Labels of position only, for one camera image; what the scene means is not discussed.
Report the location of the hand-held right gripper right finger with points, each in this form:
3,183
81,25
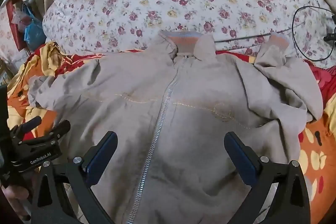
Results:
241,159

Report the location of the blue plastic bag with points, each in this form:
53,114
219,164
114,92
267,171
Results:
35,29

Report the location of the grey zip jacket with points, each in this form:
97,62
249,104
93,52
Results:
199,132

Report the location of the person's left hand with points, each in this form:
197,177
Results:
15,196

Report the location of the black plug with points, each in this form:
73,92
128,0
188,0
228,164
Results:
330,37

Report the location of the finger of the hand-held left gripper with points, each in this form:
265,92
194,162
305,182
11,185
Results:
27,125
56,130

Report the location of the red orange printed blanket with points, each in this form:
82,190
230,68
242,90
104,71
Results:
319,158

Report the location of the red bag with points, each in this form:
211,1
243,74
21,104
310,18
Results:
14,27

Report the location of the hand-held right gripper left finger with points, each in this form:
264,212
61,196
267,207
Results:
101,159

